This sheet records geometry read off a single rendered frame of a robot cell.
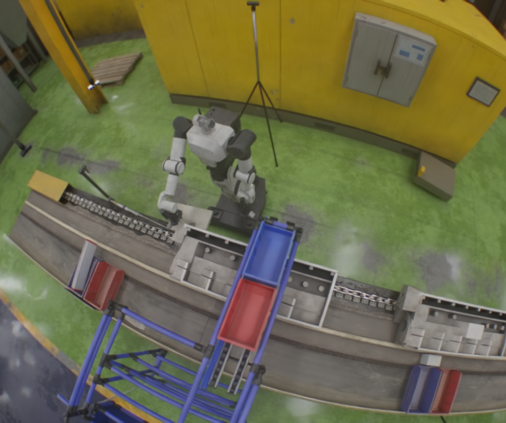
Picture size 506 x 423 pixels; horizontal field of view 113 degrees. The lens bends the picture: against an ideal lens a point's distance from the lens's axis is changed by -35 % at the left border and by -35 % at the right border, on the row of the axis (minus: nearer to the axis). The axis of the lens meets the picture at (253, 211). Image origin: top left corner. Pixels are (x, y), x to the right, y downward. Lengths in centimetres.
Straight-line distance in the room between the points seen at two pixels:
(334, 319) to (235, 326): 76
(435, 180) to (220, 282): 271
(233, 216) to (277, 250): 125
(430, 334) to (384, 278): 108
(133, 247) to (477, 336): 264
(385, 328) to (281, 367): 75
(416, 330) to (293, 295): 84
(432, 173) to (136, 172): 373
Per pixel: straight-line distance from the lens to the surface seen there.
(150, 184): 325
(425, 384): 212
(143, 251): 202
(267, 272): 129
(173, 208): 165
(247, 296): 126
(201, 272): 164
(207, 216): 189
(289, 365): 175
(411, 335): 178
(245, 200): 186
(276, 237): 135
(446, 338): 197
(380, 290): 187
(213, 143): 146
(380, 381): 193
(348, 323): 180
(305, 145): 323
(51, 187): 291
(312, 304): 157
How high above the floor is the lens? 247
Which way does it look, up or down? 65 degrees down
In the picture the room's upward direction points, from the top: 9 degrees counter-clockwise
